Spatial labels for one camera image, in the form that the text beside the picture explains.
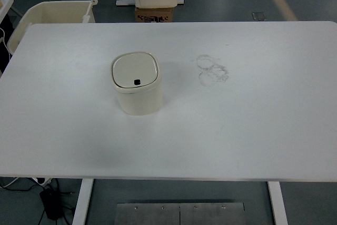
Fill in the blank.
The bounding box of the cream trash bin with lid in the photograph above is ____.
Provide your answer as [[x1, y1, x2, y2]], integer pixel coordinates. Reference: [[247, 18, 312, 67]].
[[110, 51, 163, 116]]

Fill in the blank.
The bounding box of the brown cardboard box black print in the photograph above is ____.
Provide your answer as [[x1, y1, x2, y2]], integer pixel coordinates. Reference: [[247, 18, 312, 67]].
[[134, 6, 174, 23]]

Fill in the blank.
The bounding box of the grey metal base bar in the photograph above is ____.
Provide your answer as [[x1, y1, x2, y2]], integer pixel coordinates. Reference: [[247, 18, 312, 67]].
[[115, 0, 185, 6]]

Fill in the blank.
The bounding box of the grey metal plate with screws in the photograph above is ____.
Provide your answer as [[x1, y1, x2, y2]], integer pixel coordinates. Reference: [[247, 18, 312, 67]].
[[115, 202, 247, 225]]

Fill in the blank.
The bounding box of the white table leg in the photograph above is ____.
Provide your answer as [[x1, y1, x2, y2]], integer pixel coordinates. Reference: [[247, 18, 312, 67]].
[[71, 179, 94, 225], [266, 181, 289, 225]]

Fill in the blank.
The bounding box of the cream plastic cart basket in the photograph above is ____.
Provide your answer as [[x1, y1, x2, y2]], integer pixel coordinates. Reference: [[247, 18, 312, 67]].
[[7, 0, 98, 54]]

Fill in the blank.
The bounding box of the black power adapter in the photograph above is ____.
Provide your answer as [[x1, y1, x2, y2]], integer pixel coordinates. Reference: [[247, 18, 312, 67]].
[[39, 188, 64, 220]]

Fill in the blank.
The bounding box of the small white side table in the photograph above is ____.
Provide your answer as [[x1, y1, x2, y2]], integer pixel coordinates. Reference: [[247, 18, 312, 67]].
[[0, 0, 14, 23]]

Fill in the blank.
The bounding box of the thin white cable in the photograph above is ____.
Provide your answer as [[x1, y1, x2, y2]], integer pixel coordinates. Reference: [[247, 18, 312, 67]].
[[0, 27, 13, 60]]

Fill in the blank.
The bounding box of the black cable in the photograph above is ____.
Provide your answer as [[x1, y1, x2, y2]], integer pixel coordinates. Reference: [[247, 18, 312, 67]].
[[0, 177, 75, 225]]

